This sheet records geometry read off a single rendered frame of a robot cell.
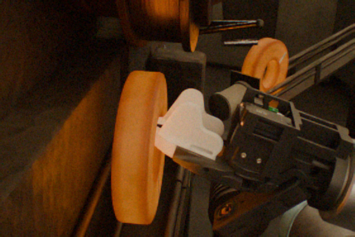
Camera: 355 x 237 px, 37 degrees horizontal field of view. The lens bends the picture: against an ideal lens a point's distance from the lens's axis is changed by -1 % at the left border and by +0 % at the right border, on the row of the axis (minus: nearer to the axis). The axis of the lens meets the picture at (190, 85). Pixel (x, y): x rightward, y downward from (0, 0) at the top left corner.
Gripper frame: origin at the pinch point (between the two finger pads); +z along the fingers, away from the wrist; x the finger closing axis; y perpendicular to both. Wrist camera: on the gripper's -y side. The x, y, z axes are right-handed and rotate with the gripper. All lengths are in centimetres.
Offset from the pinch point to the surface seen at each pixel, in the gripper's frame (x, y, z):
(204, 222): -110, -81, -30
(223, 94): -53, -13, -12
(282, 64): -70, -7, -24
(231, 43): -27.7, 4.6, -7.6
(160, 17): -5.4, 10.3, 2.5
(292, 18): -280, -32, -60
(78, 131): 2.5, -1.4, 6.0
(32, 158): 13.9, 1.3, 7.2
